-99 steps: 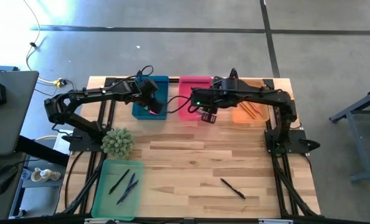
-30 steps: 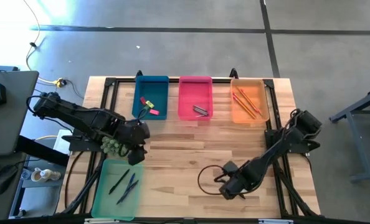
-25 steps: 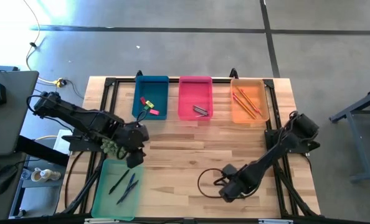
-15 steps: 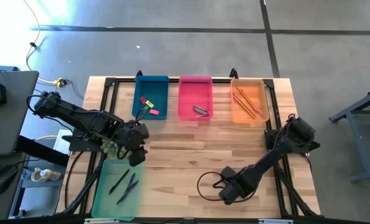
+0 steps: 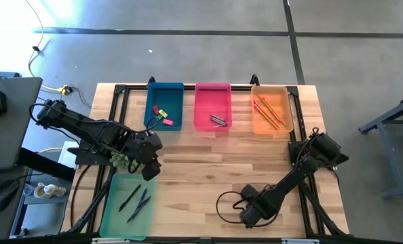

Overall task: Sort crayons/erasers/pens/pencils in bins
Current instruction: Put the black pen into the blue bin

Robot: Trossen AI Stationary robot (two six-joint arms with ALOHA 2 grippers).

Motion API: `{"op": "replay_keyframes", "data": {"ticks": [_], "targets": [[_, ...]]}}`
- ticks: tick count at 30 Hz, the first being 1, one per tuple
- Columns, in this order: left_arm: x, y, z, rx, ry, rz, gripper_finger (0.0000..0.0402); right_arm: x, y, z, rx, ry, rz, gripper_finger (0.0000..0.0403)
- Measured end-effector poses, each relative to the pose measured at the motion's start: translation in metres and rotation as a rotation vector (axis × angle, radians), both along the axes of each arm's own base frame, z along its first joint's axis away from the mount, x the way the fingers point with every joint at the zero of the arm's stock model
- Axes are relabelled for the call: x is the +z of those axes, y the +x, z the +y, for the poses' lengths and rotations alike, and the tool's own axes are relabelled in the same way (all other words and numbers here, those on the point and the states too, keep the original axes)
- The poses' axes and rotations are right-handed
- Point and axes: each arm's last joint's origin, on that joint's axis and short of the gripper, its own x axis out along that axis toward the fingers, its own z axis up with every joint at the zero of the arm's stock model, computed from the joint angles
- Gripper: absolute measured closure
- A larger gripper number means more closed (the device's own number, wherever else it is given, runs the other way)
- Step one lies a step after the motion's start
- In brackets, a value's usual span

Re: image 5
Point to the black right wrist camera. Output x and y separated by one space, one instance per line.
249 192

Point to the white box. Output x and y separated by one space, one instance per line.
66 154

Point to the blue-grey metal table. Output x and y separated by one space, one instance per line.
391 156

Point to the black metal table frame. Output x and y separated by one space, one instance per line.
189 87

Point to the teal plastic bin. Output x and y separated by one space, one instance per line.
120 227

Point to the blue plastic bin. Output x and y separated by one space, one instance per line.
164 96

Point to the red eraser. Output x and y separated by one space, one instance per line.
156 110

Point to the orange plastic bin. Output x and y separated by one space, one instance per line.
284 105

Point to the yellow power plug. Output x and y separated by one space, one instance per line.
65 90

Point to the black computer mouse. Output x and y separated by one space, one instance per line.
4 196

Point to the yellow-green eraser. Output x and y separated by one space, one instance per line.
163 114

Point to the green eraser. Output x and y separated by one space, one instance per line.
160 117

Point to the green potted succulent plant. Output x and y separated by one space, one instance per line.
120 162

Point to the purple pen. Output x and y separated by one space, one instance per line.
138 209

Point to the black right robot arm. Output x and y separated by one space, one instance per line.
289 184

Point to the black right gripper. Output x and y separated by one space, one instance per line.
257 211

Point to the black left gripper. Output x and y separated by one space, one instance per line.
147 147

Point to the white cup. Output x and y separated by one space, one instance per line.
47 190

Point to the pink eraser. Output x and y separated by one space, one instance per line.
168 122

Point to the pink plastic bin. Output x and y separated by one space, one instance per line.
212 100

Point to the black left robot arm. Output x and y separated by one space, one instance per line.
86 127

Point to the grey desk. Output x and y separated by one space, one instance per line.
11 122

